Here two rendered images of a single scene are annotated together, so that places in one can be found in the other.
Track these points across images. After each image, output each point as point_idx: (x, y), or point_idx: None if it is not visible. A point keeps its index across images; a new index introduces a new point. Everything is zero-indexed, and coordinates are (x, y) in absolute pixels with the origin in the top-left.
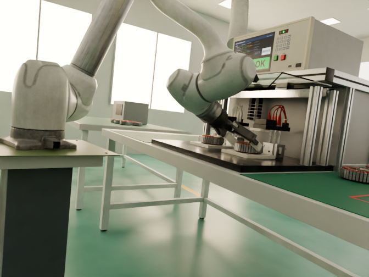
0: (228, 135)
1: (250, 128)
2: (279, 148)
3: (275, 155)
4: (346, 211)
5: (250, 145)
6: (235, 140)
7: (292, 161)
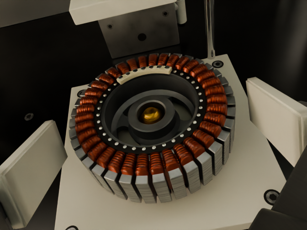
0: (23, 182)
1: (79, 13)
2: (177, 4)
3: (177, 39)
4: None
5: (229, 136)
6: (52, 137)
7: (271, 30)
